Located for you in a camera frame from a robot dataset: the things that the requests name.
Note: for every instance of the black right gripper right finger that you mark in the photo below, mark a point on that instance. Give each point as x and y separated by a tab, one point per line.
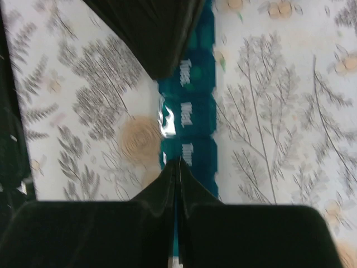
214	234

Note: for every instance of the floral table mat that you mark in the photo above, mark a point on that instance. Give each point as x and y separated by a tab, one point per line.
79	113

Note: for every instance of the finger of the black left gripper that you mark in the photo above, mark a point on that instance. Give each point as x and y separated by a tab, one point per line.
156	31

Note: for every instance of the teal weekly pill organizer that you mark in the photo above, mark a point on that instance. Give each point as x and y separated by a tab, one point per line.
187	109

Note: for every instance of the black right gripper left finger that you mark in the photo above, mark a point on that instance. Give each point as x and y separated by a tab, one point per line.
133	233

